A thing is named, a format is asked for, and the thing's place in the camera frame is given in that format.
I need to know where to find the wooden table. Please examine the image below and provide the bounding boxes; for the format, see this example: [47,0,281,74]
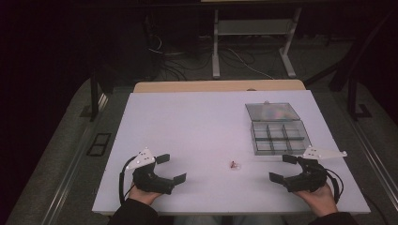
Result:
[133,79,307,94]

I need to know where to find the black metal stand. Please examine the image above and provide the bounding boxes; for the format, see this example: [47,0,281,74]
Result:
[328,8,396,122]

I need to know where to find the person's right hand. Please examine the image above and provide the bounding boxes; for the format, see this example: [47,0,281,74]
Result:
[294,182,339,218]

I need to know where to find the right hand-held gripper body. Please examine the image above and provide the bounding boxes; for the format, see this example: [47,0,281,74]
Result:
[282,145,348,193]

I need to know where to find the left hand-held gripper cable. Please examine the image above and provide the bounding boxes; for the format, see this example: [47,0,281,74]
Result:
[118,155,137,206]

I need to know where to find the clear plastic compartment box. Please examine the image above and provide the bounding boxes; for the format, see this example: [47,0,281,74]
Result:
[244,100,313,157]

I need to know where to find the white floor cable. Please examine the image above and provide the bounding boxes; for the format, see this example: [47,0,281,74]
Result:
[228,46,276,81]

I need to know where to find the right hand-held gripper cable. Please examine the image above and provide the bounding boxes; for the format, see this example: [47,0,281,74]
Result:
[325,168,344,204]

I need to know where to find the person's left hand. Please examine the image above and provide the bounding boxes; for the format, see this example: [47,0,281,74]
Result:
[128,184,162,206]

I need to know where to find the hand-held gripper cable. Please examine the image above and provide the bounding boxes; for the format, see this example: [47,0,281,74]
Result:
[325,168,344,204]
[118,155,137,206]

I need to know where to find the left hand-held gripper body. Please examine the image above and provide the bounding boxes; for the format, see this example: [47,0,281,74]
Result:
[126,147,176,195]

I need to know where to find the white metal stand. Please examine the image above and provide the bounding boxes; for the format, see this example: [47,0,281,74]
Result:
[211,7,302,80]

